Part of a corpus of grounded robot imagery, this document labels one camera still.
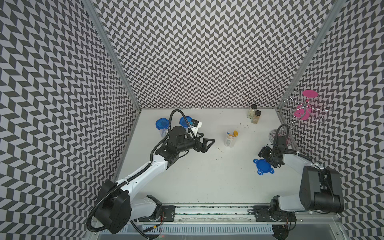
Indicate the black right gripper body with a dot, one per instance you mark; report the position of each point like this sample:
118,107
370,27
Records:
265,153

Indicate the pink plastic glass upper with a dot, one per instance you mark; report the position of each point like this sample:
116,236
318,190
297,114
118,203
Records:
310,94

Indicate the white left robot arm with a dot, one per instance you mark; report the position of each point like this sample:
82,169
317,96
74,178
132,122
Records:
117,205

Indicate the blue lid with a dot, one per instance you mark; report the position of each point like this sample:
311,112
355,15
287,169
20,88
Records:
263,167
183,121
162,124

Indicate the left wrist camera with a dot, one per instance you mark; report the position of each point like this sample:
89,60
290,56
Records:
194,126

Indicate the aluminium front rail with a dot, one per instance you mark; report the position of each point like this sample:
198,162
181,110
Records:
226,221

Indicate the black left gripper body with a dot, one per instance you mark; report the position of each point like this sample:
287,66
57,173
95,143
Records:
189,143

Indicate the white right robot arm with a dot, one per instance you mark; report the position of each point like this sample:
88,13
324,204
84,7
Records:
320,188

